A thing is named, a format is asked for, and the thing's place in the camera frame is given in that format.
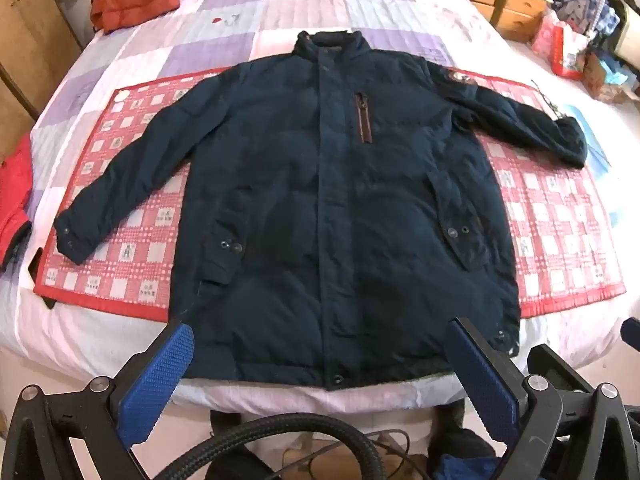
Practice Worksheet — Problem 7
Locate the wooden drawer cabinet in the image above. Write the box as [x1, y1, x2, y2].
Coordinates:
[452, 0, 553, 43]

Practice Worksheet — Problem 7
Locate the navy padded jacket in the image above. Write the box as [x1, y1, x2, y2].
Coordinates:
[54, 30, 587, 392]

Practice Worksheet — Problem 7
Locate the purple patchwork bed quilt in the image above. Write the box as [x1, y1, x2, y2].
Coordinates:
[0, 0, 640, 416]

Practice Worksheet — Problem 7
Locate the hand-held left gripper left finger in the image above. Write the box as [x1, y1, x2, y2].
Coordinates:
[0, 317, 196, 480]

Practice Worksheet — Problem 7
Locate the wooden wardrobe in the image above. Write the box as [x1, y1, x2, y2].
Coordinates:
[0, 0, 83, 136]

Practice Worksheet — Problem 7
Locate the cardboard box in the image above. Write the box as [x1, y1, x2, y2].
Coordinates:
[582, 52, 640, 107]

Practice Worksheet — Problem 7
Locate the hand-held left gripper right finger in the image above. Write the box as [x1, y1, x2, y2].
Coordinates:
[445, 316, 640, 480]

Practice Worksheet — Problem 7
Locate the red plastic bag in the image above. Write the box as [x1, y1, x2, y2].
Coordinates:
[532, 10, 587, 80]

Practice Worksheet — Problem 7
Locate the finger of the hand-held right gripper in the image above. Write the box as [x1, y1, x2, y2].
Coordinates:
[620, 317, 640, 357]

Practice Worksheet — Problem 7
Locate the black braided cable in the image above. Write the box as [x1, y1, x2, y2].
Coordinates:
[150, 412, 387, 480]

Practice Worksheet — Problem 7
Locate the beige storage bin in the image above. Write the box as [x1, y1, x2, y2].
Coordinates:
[607, 0, 640, 60]

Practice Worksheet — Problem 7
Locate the red garment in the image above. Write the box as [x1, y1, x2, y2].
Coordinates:
[0, 132, 35, 271]

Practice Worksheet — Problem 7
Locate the red checkered mat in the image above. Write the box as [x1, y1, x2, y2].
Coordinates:
[32, 67, 628, 323]

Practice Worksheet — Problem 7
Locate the light blue cloth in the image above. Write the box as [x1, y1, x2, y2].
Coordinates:
[565, 105, 615, 172]

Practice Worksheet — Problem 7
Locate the pile of patterned clothes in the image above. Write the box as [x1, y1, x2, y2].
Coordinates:
[547, 0, 622, 37]

